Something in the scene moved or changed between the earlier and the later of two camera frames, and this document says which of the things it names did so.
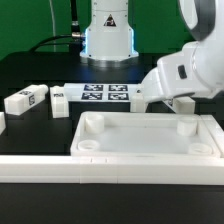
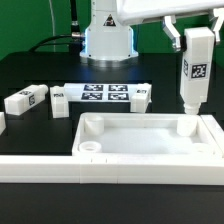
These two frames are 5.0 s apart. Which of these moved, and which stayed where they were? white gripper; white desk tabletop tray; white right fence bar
Moved: white gripper
Stayed: white right fence bar; white desk tabletop tray
